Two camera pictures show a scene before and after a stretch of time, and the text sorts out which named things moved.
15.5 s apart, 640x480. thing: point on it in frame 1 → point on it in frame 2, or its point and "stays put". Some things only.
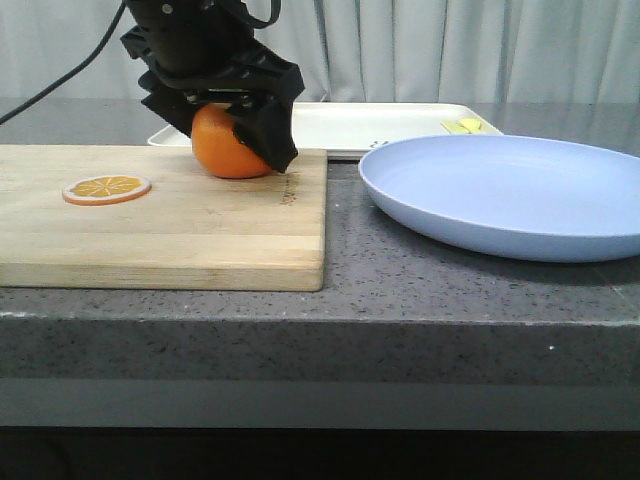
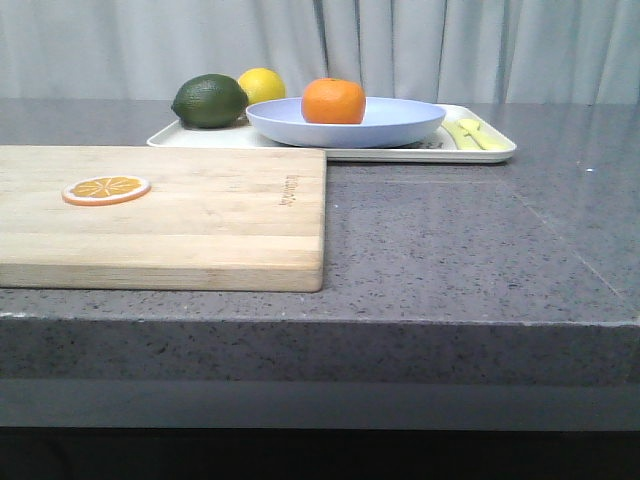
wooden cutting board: x=149 y=218 stays put
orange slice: x=104 y=190 stays put
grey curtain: x=405 y=51 stays put
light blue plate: x=511 y=197 → x=387 y=123
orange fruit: x=217 y=147 → x=333 y=101
